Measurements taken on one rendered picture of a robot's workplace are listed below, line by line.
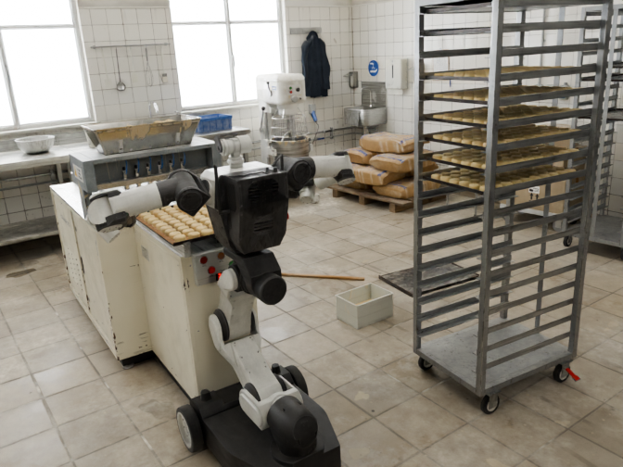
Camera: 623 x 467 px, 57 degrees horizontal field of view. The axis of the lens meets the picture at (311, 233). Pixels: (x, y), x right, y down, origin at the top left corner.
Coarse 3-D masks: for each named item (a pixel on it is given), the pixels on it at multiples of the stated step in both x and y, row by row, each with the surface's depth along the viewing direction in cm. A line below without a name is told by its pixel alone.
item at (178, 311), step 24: (144, 240) 284; (216, 240) 256; (144, 264) 294; (168, 264) 257; (192, 264) 244; (144, 288) 305; (168, 288) 266; (192, 288) 247; (216, 288) 254; (168, 312) 274; (192, 312) 250; (168, 336) 284; (192, 336) 253; (240, 336) 267; (168, 360) 294; (192, 360) 258; (216, 360) 262; (192, 384) 265; (216, 384) 265
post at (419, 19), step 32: (416, 0) 244; (416, 32) 248; (416, 64) 252; (416, 96) 256; (416, 128) 260; (416, 160) 264; (416, 192) 269; (416, 224) 274; (416, 256) 278; (416, 288) 284; (416, 320) 289
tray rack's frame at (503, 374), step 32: (448, 0) 227; (480, 0) 258; (608, 0) 233; (608, 32) 237; (544, 224) 285; (576, 288) 274; (576, 320) 277; (416, 352) 294; (448, 352) 289; (512, 352) 286; (544, 352) 285; (576, 352) 284
